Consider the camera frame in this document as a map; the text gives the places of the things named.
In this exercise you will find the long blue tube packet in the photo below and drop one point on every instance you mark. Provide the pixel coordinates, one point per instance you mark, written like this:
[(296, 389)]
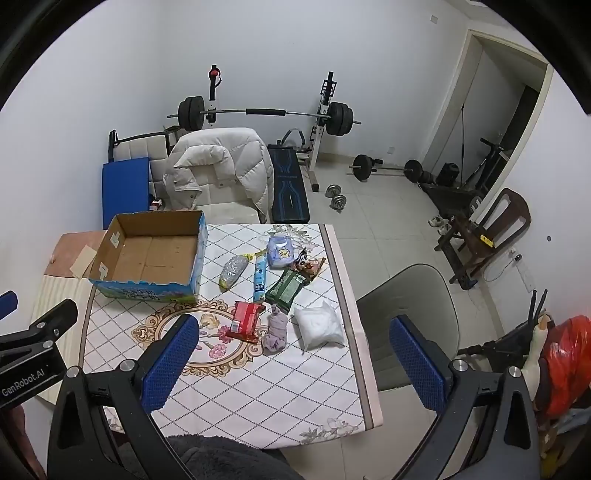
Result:
[(260, 279)]

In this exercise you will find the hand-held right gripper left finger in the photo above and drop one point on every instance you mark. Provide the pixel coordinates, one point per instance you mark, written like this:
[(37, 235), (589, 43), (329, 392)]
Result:
[(171, 364)]

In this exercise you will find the grey shell chair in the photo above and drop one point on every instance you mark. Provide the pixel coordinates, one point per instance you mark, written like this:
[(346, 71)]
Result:
[(406, 295)]

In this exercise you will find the blue printed cardboard box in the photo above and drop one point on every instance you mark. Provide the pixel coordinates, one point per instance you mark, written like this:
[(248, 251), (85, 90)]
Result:
[(138, 290)]

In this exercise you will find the purple sock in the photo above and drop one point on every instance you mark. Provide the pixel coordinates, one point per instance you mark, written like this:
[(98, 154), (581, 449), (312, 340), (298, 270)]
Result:
[(275, 332)]

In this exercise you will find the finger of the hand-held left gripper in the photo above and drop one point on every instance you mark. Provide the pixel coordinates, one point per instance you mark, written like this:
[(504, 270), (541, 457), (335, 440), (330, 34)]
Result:
[(48, 323), (7, 303)]

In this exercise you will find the brown cardboard sheet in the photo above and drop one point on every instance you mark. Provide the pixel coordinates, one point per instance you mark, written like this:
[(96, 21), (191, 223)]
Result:
[(69, 249)]

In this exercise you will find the red packet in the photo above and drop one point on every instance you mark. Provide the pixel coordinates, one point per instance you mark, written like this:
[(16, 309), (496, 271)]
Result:
[(244, 321)]

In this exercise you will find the white door frame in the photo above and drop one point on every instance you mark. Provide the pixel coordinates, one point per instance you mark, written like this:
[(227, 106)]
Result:
[(466, 92)]

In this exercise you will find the green packet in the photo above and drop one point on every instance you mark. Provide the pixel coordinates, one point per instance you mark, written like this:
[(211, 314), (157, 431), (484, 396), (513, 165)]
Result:
[(286, 288)]

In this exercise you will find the dark low bench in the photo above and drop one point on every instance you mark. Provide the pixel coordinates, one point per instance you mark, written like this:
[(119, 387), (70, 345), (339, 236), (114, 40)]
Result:
[(450, 196)]

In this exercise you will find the black exercise machine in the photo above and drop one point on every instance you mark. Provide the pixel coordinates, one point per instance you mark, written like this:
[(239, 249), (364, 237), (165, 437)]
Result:
[(489, 157)]

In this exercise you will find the blue folded mat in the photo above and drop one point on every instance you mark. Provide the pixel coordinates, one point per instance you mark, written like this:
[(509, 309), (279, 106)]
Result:
[(124, 184)]

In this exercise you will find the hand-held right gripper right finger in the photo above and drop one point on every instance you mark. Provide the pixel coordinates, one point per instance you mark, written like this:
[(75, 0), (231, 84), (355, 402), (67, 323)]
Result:
[(418, 364)]

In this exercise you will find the cartoon print snack packet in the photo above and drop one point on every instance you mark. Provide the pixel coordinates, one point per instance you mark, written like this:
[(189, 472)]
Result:
[(310, 266)]

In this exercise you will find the dark wooden chair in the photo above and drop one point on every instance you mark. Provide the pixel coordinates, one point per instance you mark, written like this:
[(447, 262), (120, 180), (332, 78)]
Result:
[(508, 212)]

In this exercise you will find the purple star packet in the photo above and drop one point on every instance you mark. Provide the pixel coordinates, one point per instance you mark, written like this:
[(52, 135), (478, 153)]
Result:
[(280, 253)]

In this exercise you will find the white plastic bag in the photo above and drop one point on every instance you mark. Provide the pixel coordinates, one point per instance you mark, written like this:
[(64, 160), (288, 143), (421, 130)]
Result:
[(318, 325)]

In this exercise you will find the chrome dumbbell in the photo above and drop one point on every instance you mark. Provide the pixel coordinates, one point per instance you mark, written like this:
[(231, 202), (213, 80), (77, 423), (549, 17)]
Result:
[(332, 190), (339, 203)]

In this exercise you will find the clear plastic wrapper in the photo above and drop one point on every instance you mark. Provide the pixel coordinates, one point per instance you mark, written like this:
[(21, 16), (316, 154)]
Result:
[(301, 237)]

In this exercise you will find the floral diamond pattern tablecloth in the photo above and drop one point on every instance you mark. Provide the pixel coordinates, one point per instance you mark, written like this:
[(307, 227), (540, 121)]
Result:
[(258, 392)]

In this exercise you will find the weight bench with white rack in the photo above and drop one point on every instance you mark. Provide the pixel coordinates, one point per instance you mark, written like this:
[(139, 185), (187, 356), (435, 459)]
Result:
[(288, 184)]

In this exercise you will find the short barbell with black plates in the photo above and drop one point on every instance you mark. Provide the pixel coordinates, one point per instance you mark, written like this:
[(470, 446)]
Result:
[(385, 170)]

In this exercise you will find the silver foil packet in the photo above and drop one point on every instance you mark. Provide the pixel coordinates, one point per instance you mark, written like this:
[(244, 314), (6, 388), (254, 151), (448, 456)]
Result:
[(232, 272)]

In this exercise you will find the cream plastic bottle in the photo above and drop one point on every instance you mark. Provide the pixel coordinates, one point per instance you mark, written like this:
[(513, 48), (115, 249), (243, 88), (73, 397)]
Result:
[(535, 350)]

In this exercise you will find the black router with antennas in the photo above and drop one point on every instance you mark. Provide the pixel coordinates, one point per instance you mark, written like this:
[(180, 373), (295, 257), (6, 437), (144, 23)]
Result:
[(538, 304)]

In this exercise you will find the pair of white shoes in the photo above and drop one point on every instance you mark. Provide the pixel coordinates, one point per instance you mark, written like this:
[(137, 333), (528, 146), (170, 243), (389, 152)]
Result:
[(438, 221)]

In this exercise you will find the white down jacket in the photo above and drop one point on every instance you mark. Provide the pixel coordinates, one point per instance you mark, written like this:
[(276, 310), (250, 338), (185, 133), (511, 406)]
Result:
[(240, 161)]

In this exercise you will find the dark grey fleece clothing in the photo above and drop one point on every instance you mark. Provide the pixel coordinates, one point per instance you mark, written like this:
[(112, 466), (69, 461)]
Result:
[(221, 457)]

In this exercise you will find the orange plastic bag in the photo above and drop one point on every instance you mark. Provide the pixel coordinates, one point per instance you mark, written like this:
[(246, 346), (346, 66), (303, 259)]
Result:
[(568, 364)]

